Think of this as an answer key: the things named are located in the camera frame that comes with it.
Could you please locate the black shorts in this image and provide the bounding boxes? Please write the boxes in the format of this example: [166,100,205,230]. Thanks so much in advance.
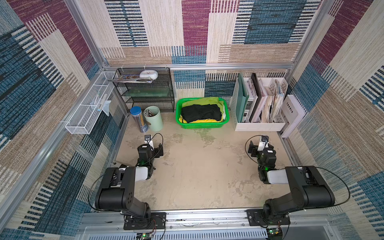
[180,104,224,122]

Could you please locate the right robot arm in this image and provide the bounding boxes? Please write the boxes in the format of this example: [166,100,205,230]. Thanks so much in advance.
[247,143,336,226]

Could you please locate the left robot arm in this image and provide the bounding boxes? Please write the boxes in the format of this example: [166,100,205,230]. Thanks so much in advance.
[92,144,164,230]

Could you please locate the mint green cup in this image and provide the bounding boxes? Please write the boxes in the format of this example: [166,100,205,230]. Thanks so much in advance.
[144,106,164,132]

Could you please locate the blue lid pencil jar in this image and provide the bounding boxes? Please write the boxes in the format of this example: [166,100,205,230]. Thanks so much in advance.
[130,106,149,133]

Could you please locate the white box with text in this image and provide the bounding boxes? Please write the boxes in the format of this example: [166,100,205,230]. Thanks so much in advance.
[281,95,306,139]

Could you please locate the white file organizer box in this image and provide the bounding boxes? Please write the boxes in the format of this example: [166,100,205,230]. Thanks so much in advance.
[230,73,288,132]

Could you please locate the green plastic basket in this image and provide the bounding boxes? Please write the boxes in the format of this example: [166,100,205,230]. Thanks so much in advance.
[176,98,230,129]

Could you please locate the green folder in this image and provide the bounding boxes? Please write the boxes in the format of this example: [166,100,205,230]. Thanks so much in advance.
[236,73,249,123]

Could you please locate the lime green folded cloth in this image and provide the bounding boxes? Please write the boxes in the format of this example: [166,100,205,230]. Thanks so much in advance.
[181,97,227,122]

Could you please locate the white round object on shelf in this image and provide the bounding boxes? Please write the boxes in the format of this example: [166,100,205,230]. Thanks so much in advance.
[140,70,159,81]

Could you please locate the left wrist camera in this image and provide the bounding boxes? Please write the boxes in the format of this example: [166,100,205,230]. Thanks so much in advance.
[145,135,154,150]

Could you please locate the black wire shelf rack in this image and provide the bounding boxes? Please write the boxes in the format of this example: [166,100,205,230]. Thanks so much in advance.
[111,68,175,113]

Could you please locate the white wire wall basket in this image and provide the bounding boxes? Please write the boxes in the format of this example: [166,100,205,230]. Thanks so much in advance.
[65,71,115,135]

